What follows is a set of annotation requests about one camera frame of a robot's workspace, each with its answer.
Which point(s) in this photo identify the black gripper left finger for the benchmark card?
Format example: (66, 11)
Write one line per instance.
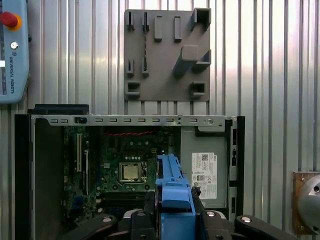
(147, 225)

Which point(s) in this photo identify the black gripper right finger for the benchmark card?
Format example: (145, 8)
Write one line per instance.
(212, 227)

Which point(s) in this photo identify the hard disk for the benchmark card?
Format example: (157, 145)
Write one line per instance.
(175, 190)

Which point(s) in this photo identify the metal CPU socket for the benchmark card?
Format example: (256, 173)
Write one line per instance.
(143, 172)

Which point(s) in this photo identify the silver CPU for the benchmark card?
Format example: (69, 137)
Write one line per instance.
(130, 172)

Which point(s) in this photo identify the green Dell motherboard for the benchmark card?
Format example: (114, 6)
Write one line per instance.
(112, 155)

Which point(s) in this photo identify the black graphics card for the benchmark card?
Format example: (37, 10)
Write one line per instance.
(86, 175)

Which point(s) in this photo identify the grey power supply unit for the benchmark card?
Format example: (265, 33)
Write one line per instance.
(186, 145)

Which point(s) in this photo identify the black open PC case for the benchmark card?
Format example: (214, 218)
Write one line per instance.
(22, 162)

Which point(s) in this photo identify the grey plastic parts rack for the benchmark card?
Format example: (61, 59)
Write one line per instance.
(162, 75)

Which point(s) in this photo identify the dark RAM stick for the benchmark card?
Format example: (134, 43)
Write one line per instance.
(145, 50)

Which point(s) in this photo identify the pale blue teach pendant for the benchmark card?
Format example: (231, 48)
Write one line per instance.
(15, 62)

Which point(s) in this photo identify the square brown base plate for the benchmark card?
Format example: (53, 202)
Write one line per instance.
(300, 176)

